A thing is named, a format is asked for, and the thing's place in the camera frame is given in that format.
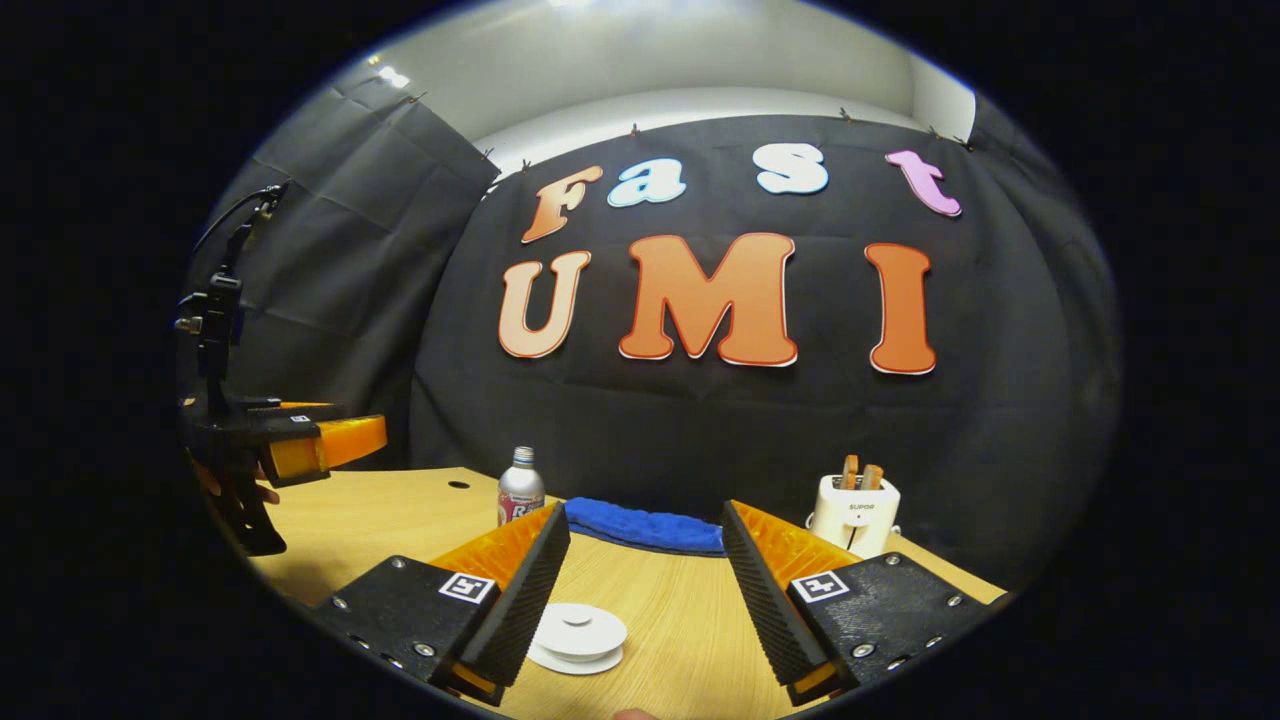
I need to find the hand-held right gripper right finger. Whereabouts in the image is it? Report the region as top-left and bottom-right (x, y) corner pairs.
(720, 500), (1006, 707)

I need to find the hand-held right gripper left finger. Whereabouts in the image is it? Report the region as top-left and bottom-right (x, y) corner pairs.
(312, 502), (573, 707)

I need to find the silver water bottle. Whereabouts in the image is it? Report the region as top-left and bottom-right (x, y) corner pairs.
(497, 446), (547, 527)

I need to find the white saucer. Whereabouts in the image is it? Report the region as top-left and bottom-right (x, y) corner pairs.
(527, 645), (623, 676)

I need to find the white toaster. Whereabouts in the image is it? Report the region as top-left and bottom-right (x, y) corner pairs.
(808, 474), (901, 559)

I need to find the blue towel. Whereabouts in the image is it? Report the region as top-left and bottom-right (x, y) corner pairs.
(563, 497), (726, 557)

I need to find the black backdrop cloth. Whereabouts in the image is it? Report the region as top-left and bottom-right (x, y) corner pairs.
(180, 78), (1123, 591)

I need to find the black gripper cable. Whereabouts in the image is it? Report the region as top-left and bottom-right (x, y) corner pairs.
(195, 183), (289, 256)

